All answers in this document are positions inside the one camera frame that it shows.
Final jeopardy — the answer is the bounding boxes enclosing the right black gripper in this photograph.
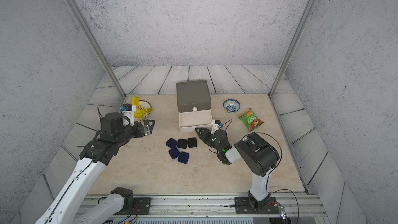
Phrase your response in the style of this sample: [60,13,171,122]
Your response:
[195,128,222,155]

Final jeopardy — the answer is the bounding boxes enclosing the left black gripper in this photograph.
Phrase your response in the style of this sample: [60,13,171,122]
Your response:
[114,118,155,148]

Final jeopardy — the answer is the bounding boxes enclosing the white drawer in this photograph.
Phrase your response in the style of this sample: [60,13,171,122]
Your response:
[179,110,213,132]

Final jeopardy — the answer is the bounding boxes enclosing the navy blue brooch box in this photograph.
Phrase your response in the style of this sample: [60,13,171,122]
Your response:
[178,151,190,164]
[169,147,180,160]
[166,138,178,149]

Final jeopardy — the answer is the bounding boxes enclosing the three-tier drawer cabinet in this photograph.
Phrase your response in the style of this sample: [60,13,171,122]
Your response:
[176,80,211,113]

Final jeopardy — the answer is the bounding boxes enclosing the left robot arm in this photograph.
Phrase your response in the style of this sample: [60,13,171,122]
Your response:
[37,113,155,224]

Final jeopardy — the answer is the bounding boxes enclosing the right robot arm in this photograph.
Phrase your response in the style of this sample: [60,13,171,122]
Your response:
[195,128,282,213]

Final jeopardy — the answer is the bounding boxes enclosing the black brooch box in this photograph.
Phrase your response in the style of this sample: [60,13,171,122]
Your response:
[177,139,188,149]
[188,138,198,148]

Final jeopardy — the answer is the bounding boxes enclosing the yellow plastic banana bunch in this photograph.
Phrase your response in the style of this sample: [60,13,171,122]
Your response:
[131,96,140,109]

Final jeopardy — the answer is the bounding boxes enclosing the white plate with green rim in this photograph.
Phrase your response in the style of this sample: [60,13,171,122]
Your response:
[134,100,152,121]

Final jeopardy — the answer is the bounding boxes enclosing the blue white ceramic bowl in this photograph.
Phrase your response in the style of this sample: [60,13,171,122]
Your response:
[223,99,241,113]

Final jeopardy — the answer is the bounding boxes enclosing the green snack packet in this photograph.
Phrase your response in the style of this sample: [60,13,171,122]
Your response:
[238,108,263,132]

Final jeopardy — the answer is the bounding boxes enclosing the left metal frame post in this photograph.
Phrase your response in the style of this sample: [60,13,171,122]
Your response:
[64,0,126,99]

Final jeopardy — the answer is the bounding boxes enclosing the metal frame post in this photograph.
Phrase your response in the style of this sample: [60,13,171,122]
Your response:
[64,0,126,99]
[268,0,317,99]

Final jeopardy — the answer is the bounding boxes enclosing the aluminium mounting rail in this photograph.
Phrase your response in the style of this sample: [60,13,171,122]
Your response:
[74,192,330,224]

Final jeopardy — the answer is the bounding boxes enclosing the right metal frame post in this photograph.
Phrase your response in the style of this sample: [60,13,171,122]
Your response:
[268,0,317,99]

